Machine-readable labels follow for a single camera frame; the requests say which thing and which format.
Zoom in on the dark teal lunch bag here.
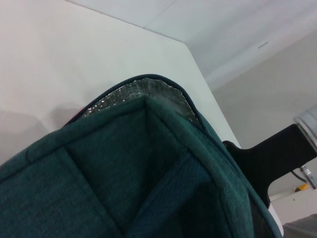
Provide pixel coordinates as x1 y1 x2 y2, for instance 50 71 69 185
0 73 284 238

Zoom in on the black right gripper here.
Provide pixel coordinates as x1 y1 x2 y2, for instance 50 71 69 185
222 123 317 208

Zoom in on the white background table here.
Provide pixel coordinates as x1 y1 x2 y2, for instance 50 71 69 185
268 184 317 225

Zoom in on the yellow background object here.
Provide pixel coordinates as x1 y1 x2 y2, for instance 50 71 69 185
293 184 310 193

